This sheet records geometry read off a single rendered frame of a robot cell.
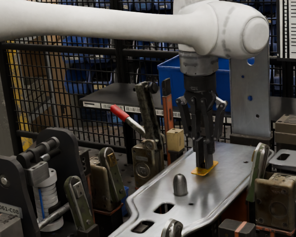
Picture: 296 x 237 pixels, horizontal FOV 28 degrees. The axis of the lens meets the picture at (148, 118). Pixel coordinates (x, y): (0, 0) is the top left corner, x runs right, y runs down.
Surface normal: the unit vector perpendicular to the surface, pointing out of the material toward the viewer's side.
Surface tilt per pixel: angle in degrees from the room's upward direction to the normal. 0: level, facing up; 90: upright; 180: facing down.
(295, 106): 0
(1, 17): 82
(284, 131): 89
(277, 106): 0
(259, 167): 90
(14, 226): 90
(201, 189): 0
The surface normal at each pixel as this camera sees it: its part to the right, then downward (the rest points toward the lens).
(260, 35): 0.55, 0.25
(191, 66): -0.53, 0.32
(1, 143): -0.26, 0.31
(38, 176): 0.85, 0.11
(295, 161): -0.08, -0.94
